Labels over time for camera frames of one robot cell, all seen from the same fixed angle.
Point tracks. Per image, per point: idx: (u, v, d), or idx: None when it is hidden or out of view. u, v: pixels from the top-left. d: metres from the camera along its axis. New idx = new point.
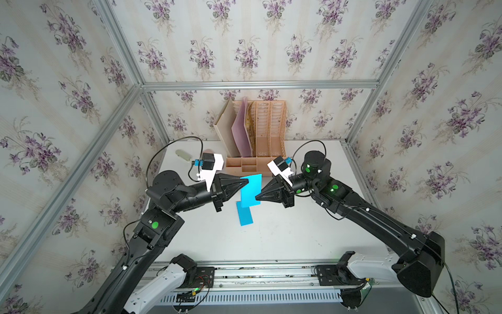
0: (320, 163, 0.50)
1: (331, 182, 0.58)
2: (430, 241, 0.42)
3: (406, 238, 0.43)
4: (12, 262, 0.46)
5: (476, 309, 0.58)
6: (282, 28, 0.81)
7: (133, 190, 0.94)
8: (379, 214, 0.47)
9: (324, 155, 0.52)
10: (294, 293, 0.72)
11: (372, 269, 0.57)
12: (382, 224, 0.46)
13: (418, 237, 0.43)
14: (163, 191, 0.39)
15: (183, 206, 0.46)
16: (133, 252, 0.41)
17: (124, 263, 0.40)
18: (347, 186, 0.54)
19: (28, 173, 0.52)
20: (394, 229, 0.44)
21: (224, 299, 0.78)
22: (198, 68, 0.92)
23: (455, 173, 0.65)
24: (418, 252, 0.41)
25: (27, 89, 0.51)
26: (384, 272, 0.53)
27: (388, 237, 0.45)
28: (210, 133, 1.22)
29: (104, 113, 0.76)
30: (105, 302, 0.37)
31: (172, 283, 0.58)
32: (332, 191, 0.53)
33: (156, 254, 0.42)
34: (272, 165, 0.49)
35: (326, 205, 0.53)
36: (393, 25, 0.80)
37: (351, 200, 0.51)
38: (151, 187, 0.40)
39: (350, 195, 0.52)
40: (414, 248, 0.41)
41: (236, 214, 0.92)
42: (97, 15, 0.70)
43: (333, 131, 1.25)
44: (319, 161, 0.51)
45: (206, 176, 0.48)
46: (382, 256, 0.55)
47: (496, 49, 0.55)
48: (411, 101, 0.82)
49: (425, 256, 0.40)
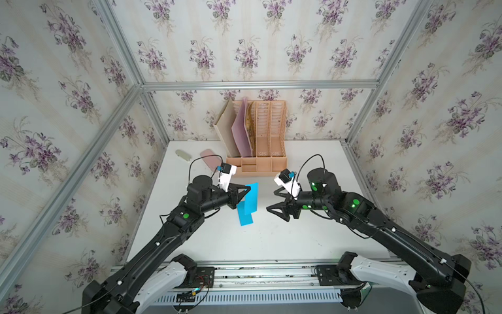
0: (322, 178, 0.50)
1: (349, 197, 0.52)
2: (460, 265, 0.40)
3: (436, 263, 0.41)
4: (12, 262, 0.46)
5: (476, 309, 0.58)
6: (282, 28, 0.81)
7: (134, 190, 0.94)
8: (405, 235, 0.44)
9: (323, 169, 0.53)
10: (294, 294, 0.72)
11: (379, 277, 0.56)
12: (410, 246, 0.43)
13: (447, 261, 0.41)
14: (201, 188, 0.53)
15: (206, 207, 0.59)
16: (165, 233, 0.50)
17: (157, 241, 0.48)
18: (368, 201, 0.49)
19: (28, 173, 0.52)
20: (423, 252, 0.42)
21: (225, 299, 0.78)
22: (198, 68, 0.92)
23: (455, 173, 0.65)
24: (449, 279, 0.39)
25: (27, 89, 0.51)
26: (395, 282, 0.52)
27: (414, 258, 0.43)
28: (209, 133, 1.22)
29: (104, 113, 0.76)
30: (136, 271, 0.42)
31: (172, 282, 0.58)
32: (353, 207, 0.48)
33: (180, 241, 0.50)
34: (276, 180, 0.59)
35: (348, 221, 0.48)
36: (393, 25, 0.80)
37: (376, 218, 0.46)
38: (191, 184, 0.53)
39: (372, 212, 0.47)
40: (446, 274, 0.39)
41: (236, 214, 0.92)
42: (97, 14, 0.70)
43: (333, 131, 1.25)
44: (321, 175, 0.51)
45: (225, 180, 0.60)
46: (394, 266, 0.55)
47: (496, 49, 0.55)
48: (411, 101, 0.82)
49: (459, 284, 0.38)
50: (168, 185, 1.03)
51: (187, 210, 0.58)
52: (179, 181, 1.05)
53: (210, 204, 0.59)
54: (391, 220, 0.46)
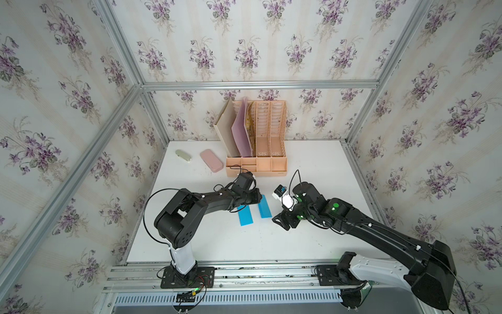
0: (302, 189, 0.59)
1: (331, 201, 0.61)
2: (436, 251, 0.42)
3: (412, 250, 0.43)
4: (11, 261, 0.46)
5: (476, 309, 0.58)
6: (282, 29, 0.81)
7: (134, 190, 0.94)
8: (382, 229, 0.48)
9: (303, 182, 0.63)
10: (294, 293, 0.72)
11: (378, 275, 0.56)
12: (385, 238, 0.47)
13: (422, 248, 0.43)
14: (248, 178, 0.75)
15: (244, 198, 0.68)
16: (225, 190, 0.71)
17: (221, 191, 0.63)
18: (348, 203, 0.55)
19: (28, 173, 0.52)
20: (398, 242, 0.45)
21: (224, 299, 0.78)
22: (198, 68, 0.92)
23: (455, 173, 0.65)
24: (425, 263, 0.41)
25: (27, 89, 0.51)
26: (393, 278, 0.52)
27: (395, 250, 0.46)
28: (209, 133, 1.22)
29: (104, 113, 0.76)
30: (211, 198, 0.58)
31: (185, 263, 0.60)
32: (334, 210, 0.55)
33: (228, 205, 0.67)
34: (274, 195, 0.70)
35: (330, 224, 0.54)
36: (393, 25, 0.80)
37: (353, 217, 0.52)
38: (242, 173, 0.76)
39: (351, 212, 0.53)
40: (421, 260, 0.42)
41: (236, 214, 0.93)
42: (97, 14, 0.70)
43: (333, 131, 1.25)
44: (303, 187, 0.60)
45: None
46: (390, 262, 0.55)
47: (496, 49, 0.55)
48: (411, 101, 0.82)
49: (433, 267, 0.40)
50: (168, 184, 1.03)
51: (233, 190, 0.77)
52: (180, 180, 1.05)
53: (242, 199, 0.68)
54: (368, 218, 0.51)
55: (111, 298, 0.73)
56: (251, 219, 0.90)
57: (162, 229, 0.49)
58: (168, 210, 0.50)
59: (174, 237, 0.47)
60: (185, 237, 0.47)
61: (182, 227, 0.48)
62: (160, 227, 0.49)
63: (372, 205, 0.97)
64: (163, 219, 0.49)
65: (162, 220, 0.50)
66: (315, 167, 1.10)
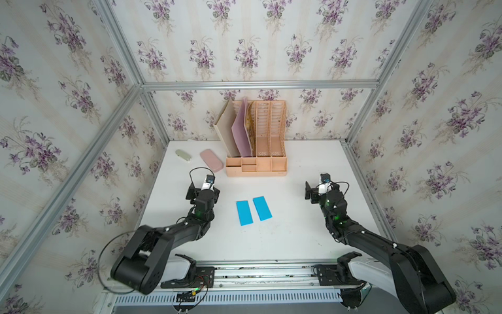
0: (336, 199, 0.65)
1: (342, 216, 0.66)
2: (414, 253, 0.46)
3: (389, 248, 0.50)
4: (12, 261, 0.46)
5: (476, 309, 0.58)
6: (282, 28, 0.81)
7: (134, 190, 0.94)
8: (372, 235, 0.56)
9: (342, 193, 0.67)
10: (293, 294, 0.72)
11: (375, 279, 0.56)
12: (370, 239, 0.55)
13: (399, 246, 0.49)
14: (206, 198, 0.68)
15: (210, 216, 0.72)
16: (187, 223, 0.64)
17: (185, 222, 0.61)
18: (353, 221, 0.67)
19: (28, 173, 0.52)
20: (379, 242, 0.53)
21: (225, 299, 0.78)
22: (198, 67, 0.92)
23: (455, 173, 0.65)
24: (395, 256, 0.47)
25: (27, 89, 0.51)
26: (385, 282, 0.52)
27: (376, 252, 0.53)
28: (210, 133, 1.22)
29: (104, 113, 0.76)
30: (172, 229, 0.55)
31: (179, 268, 0.59)
32: (341, 224, 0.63)
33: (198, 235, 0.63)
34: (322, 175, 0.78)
35: (336, 235, 0.66)
36: (393, 25, 0.80)
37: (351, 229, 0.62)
38: (198, 197, 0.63)
39: (352, 226, 0.64)
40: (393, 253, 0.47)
41: (236, 214, 0.92)
42: (97, 14, 0.70)
43: (333, 131, 1.25)
44: (336, 197, 0.66)
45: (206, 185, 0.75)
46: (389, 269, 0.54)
47: (496, 49, 0.55)
48: (411, 101, 0.82)
49: (399, 257, 0.46)
50: (168, 184, 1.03)
51: (198, 215, 0.69)
52: (180, 180, 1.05)
53: (206, 220, 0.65)
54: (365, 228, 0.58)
55: (111, 298, 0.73)
56: (251, 217, 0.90)
57: (123, 278, 0.41)
58: (127, 255, 0.44)
59: (139, 284, 0.41)
60: (151, 279, 0.41)
61: (148, 269, 0.42)
62: (119, 276, 0.42)
63: (372, 205, 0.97)
64: (121, 265, 0.43)
65: (122, 265, 0.43)
66: (315, 167, 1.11)
